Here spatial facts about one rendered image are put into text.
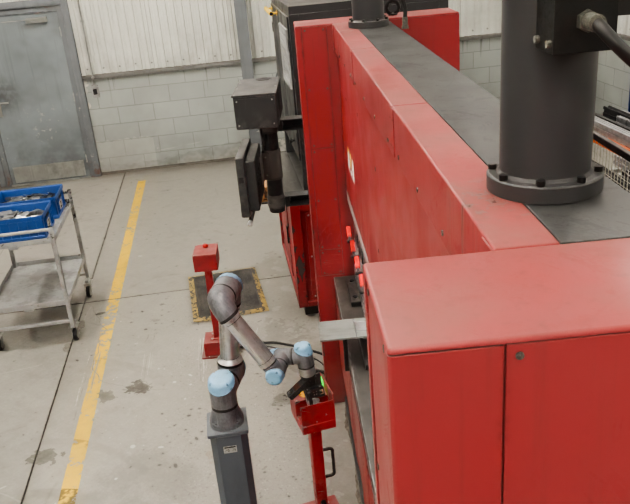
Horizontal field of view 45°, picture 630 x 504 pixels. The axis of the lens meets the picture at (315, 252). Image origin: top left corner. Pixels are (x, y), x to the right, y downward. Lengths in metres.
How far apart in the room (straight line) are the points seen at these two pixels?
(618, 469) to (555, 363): 0.19
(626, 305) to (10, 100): 9.68
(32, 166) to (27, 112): 0.70
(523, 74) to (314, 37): 2.82
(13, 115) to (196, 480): 6.86
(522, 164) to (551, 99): 0.12
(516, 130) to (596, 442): 0.53
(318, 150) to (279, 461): 1.76
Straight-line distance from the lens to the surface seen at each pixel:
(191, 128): 10.17
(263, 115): 4.24
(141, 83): 10.08
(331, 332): 3.57
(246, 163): 4.33
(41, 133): 10.35
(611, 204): 1.31
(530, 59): 1.26
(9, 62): 10.25
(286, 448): 4.52
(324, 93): 4.07
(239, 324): 3.14
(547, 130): 1.28
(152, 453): 4.68
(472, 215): 1.25
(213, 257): 5.12
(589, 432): 1.00
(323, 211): 4.25
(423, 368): 0.89
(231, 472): 3.52
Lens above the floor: 2.74
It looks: 23 degrees down
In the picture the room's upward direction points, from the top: 5 degrees counter-clockwise
